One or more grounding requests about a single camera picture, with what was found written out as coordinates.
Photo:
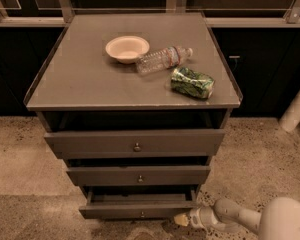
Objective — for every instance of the crushed green soda can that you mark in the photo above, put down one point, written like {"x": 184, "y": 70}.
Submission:
{"x": 192, "y": 83}

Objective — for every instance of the drawer with knob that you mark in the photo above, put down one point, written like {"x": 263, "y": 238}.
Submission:
{"x": 138, "y": 175}
{"x": 135, "y": 143}
{"x": 138, "y": 206}

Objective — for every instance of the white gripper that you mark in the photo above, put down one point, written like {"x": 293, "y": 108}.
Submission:
{"x": 197, "y": 217}

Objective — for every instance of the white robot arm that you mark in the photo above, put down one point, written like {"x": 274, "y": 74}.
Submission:
{"x": 279, "y": 220}

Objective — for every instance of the metal window frame rail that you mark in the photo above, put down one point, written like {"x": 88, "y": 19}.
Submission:
{"x": 218, "y": 13}

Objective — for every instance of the dark wooden drawer cabinet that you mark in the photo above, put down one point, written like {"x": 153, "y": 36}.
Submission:
{"x": 81, "y": 88}

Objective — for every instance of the beige paper bowl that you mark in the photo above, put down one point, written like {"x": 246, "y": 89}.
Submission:
{"x": 127, "y": 49}

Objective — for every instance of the clear plastic water bottle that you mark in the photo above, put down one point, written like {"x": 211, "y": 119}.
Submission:
{"x": 163, "y": 59}

